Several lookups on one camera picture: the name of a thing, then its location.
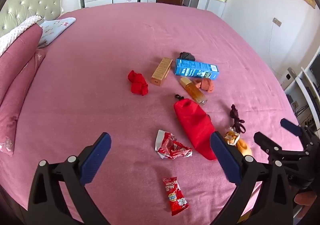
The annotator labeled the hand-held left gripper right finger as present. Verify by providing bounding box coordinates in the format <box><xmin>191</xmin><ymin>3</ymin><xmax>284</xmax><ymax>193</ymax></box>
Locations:
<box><xmin>209</xmin><ymin>131</ymin><xmax>300</xmax><ymax>225</ymax></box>

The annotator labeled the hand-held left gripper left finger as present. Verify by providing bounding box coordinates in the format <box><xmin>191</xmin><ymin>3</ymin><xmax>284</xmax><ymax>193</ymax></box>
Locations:
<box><xmin>27</xmin><ymin>132</ymin><xmax>112</xmax><ymax>225</ymax></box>

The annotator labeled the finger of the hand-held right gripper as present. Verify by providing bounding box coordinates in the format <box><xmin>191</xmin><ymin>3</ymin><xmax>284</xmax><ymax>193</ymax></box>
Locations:
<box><xmin>280</xmin><ymin>118</ymin><xmax>320</xmax><ymax>146</ymax></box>
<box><xmin>254</xmin><ymin>132</ymin><xmax>308</xmax><ymax>164</ymax></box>

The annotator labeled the yellow wrapper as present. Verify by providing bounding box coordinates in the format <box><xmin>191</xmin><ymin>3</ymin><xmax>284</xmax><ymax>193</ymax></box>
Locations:
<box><xmin>223</xmin><ymin>130</ymin><xmax>241</xmax><ymax>146</ymax></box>

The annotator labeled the red fabric pouch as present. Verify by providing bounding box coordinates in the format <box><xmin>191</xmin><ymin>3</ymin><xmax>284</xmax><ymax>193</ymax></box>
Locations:
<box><xmin>174</xmin><ymin>99</ymin><xmax>217</xmax><ymax>161</ymax></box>

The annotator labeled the red white wrapper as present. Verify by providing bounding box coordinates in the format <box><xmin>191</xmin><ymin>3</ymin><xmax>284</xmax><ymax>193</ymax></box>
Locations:
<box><xmin>154</xmin><ymin>130</ymin><xmax>193</xmax><ymax>160</ymax></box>

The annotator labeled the amber bottle with gold cap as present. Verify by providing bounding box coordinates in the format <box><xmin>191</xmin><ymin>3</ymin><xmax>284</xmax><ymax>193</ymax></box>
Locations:
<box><xmin>180</xmin><ymin>77</ymin><xmax>208</xmax><ymax>106</ymax></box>

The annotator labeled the red cloth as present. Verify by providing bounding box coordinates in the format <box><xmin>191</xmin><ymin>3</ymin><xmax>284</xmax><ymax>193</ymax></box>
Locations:
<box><xmin>127</xmin><ymin>70</ymin><xmax>149</xmax><ymax>96</ymax></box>

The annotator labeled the blue cardboard box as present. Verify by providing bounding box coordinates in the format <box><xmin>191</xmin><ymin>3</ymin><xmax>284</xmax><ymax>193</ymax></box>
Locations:
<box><xmin>174</xmin><ymin>58</ymin><xmax>220</xmax><ymax>81</ymax></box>

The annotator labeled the person's right hand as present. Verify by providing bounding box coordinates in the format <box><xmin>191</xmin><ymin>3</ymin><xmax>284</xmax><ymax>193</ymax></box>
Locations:
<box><xmin>294</xmin><ymin>189</ymin><xmax>320</xmax><ymax>218</ymax></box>

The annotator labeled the power strip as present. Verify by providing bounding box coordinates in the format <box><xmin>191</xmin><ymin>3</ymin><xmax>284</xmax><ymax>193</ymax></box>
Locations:
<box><xmin>300</xmin><ymin>115</ymin><xmax>316</xmax><ymax>126</ymax></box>

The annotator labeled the dark monitor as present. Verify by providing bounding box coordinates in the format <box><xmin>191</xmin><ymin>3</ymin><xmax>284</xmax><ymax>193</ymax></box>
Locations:
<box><xmin>309</xmin><ymin>53</ymin><xmax>320</xmax><ymax>96</ymax></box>

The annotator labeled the red candy packet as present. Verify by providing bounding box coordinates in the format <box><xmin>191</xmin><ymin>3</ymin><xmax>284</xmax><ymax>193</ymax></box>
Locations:
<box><xmin>162</xmin><ymin>177</ymin><xmax>190</xmax><ymax>216</ymax></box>

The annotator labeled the orange pink cloth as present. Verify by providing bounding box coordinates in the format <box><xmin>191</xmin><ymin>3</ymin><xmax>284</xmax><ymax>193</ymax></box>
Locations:
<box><xmin>193</xmin><ymin>78</ymin><xmax>215</xmax><ymax>93</ymax></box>

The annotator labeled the pink pillow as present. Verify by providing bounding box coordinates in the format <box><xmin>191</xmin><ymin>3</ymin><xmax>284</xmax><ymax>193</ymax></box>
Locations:
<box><xmin>0</xmin><ymin>49</ymin><xmax>48</xmax><ymax>157</ymax></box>
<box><xmin>0</xmin><ymin>24</ymin><xmax>44</xmax><ymax>102</ymax></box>

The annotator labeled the gold cardboard box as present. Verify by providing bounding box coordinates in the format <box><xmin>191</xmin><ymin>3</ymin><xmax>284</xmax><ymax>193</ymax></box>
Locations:
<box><xmin>151</xmin><ymin>58</ymin><xmax>173</xmax><ymax>88</ymax></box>

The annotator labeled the dark grey cloth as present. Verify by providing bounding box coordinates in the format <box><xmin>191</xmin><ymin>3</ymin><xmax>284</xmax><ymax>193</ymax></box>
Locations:
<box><xmin>179</xmin><ymin>52</ymin><xmax>195</xmax><ymax>61</ymax></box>

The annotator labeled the light blue patterned pillow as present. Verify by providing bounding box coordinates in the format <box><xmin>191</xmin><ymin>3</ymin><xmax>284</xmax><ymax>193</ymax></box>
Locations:
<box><xmin>37</xmin><ymin>17</ymin><xmax>77</xmax><ymax>49</ymax></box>

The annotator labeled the white fluffy blanket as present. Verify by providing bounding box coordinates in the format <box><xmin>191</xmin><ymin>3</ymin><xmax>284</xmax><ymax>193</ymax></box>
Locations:
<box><xmin>0</xmin><ymin>15</ymin><xmax>43</xmax><ymax>57</ymax></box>

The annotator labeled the green tufted headboard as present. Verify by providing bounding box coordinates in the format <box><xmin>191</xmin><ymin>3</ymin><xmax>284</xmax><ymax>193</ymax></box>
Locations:
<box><xmin>0</xmin><ymin>0</ymin><xmax>65</xmax><ymax>38</ymax></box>

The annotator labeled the dark maroon hair tie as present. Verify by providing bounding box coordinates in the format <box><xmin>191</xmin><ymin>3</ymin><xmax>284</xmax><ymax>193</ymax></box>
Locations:
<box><xmin>230</xmin><ymin>104</ymin><xmax>247</xmax><ymax>134</ymax></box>

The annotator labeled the white cable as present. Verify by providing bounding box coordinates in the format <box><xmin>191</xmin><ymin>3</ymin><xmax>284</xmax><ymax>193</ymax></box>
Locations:
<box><xmin>268</xmin><ymin>24</ymin><xmax>276</xmax><ymax>72</ymax></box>

